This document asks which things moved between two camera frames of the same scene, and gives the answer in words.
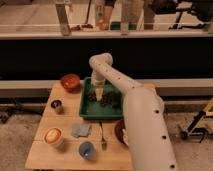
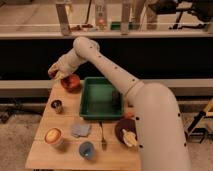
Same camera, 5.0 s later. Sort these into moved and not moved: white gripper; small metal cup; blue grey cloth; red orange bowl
Moved: white gripper
Not moved: small metal cup; red orange bowl; blue grey cloth
